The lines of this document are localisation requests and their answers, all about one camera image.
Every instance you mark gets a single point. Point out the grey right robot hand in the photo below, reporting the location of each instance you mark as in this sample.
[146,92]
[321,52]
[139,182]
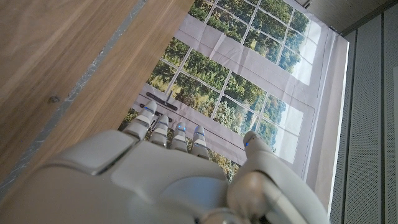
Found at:
[155,183]

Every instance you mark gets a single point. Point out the printed forest window backdrop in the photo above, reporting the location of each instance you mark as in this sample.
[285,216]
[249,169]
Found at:
[248,71]

